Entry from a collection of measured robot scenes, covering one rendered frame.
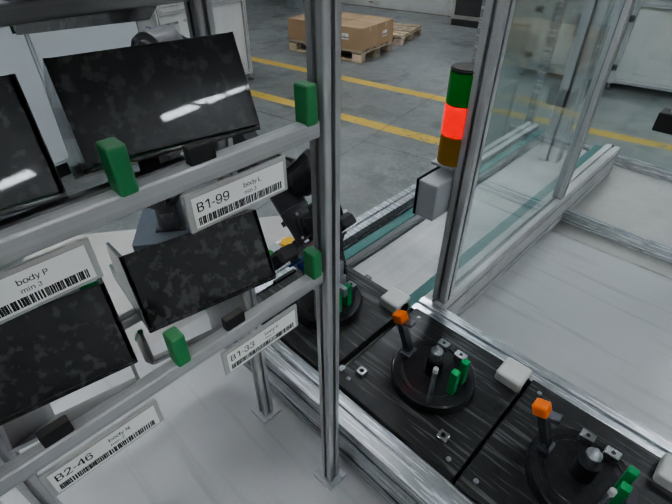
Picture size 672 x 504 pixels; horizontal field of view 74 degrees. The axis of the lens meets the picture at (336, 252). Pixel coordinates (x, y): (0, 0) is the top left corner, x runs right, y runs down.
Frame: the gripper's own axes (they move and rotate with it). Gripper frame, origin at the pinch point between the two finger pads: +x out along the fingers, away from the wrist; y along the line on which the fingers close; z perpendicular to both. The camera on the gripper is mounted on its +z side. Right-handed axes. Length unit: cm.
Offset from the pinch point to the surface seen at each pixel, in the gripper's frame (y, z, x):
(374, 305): 6.6, -3.3, 12.2
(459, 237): 18.3, 14.5, 8.4
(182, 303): -33.8, 28.4, -4.5
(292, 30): 384, -372, -287
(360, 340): -2.2, -0.5, 15.3
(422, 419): -7.2, 11.5, 28.4
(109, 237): -17, -65, -38
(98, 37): 80, -228, -218
